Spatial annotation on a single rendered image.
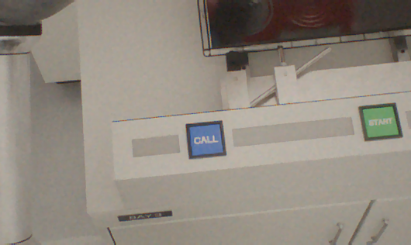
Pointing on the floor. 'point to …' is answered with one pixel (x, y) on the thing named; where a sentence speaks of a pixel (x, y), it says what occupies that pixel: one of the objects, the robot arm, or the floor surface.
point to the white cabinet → (278, 219)
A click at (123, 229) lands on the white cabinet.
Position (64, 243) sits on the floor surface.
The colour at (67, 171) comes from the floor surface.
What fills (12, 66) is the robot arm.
